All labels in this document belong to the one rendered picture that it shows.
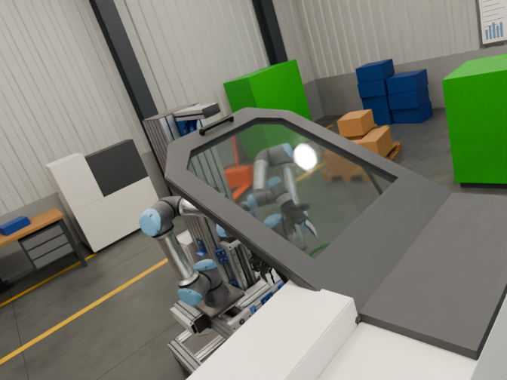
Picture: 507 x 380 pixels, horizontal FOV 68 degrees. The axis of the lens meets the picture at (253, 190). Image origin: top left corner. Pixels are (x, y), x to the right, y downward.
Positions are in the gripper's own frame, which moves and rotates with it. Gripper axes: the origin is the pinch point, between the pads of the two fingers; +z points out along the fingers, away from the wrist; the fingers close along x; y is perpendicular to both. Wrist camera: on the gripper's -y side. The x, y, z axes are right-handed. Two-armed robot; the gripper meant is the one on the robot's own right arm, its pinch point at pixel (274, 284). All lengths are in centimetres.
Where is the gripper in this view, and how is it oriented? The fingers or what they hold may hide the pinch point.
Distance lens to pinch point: 170.9
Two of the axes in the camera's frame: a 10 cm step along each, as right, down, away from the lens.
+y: -6.8, -0.5, 7.3
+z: 3.0, 8.9, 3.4
